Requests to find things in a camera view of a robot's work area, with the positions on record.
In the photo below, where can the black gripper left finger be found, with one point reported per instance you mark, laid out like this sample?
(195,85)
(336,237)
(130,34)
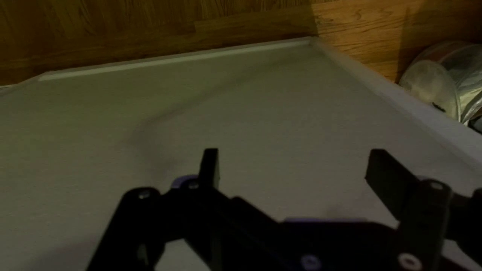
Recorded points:
(201,211)

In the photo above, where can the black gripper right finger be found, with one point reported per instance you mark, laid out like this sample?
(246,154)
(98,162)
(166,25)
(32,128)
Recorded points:
(422,216)

